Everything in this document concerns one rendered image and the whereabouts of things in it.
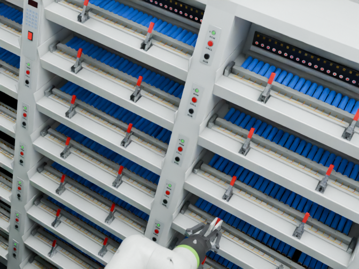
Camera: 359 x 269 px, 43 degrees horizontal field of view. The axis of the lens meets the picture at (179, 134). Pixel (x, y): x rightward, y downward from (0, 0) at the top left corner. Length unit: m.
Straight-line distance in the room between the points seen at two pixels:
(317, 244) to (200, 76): 0.67
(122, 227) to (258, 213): 0.63
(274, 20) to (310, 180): 0.51
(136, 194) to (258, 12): 0.87
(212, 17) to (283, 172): 0.53
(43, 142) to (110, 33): 0.64
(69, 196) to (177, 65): 0.86
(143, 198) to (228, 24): 0.79
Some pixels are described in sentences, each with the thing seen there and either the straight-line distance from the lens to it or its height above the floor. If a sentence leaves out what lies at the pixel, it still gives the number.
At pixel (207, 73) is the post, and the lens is 1.46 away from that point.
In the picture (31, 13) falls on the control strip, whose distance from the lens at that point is 1.83.
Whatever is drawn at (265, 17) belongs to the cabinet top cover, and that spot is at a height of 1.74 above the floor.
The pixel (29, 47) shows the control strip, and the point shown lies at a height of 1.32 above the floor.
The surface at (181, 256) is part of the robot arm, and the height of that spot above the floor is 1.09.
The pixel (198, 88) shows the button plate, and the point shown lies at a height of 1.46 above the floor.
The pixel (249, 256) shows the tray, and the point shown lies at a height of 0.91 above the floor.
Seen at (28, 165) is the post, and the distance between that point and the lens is 2.13.
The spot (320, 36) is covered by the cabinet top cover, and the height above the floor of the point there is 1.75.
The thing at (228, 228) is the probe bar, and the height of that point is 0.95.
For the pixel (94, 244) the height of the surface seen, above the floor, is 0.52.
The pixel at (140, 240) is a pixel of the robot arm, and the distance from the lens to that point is 1.41.
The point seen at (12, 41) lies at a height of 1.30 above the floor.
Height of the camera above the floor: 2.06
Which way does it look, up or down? 30 degrees down
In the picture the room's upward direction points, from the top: 16 degrees clockwise
